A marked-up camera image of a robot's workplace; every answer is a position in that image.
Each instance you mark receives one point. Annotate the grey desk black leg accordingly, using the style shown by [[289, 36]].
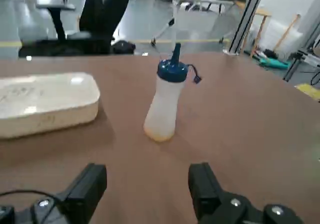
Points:
[[56, 7]]

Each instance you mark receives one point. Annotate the wooden stick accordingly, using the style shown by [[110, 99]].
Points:
[[287, 32]]

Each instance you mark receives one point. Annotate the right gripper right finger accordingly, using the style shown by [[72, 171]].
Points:
[[207, 196]]

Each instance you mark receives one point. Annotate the teal cloth bundle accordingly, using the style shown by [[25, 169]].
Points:
[[273, 63]]

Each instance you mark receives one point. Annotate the aluminium frame profile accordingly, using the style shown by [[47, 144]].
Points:
[[245, 21], [297, 63]]

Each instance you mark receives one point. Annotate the transparent blue-capped sauce bottle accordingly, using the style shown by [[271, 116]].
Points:
[[162, 108]]

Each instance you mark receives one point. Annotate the black office chair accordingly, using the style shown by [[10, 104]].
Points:
[[105, 8]]

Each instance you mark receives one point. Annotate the white rectangular lidded box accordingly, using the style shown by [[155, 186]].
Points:
[[45, 103]]

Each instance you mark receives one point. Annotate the wooden stand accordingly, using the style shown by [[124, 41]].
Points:
[[261, 13]]

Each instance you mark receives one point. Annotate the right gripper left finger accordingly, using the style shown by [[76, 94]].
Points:
[[82, 196]]

